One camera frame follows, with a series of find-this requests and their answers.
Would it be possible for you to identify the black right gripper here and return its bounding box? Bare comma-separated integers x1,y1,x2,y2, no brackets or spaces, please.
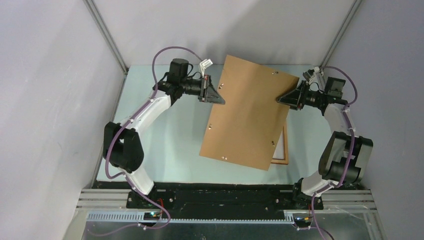
276,80,326,111

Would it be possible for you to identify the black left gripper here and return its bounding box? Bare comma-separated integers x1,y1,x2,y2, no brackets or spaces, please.
179,74,225,105

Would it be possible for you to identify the brown fibreboard backing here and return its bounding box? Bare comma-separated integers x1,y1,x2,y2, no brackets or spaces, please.
199,55,299,171

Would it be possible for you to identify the sunset landscape photo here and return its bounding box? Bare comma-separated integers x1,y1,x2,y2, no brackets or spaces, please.
272,130,286,162

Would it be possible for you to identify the wooden picture frame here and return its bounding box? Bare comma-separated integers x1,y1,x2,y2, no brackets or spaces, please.
271,123,289,165

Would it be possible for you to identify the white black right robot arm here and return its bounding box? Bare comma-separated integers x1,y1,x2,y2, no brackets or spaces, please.
276,77,374,209

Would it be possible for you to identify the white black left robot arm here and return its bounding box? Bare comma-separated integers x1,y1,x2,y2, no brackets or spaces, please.
103,58,226,208

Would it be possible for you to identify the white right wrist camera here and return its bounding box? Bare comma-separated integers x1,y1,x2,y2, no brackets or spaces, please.
302,66,326,89

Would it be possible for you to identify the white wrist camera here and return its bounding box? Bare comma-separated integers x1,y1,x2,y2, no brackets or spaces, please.
302,66,326,89
198,58,213,77

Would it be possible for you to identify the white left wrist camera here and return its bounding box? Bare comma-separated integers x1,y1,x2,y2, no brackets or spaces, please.
198,58,213,77

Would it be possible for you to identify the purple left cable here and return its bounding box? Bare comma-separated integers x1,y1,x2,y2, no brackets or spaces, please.
88,45,204,238

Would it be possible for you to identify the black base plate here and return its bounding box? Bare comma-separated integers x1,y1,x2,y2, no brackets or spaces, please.
126,189,323,220

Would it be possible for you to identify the aluminium rail right side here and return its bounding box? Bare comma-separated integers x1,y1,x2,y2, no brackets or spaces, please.
316,0,364,182

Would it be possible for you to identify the aluminium rail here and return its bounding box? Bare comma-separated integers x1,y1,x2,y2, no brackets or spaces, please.
77,189,378,214
316,0,364,182
82,0,129,190

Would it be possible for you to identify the grey slotted cable duct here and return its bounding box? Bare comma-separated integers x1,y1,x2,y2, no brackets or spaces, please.
86,211,295,224

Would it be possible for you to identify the aluminium rail left side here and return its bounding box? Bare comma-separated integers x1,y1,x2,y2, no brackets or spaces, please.
82,0,129,190

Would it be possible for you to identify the aluminium front rail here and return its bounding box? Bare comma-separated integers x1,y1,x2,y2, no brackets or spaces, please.
77,189,378,214

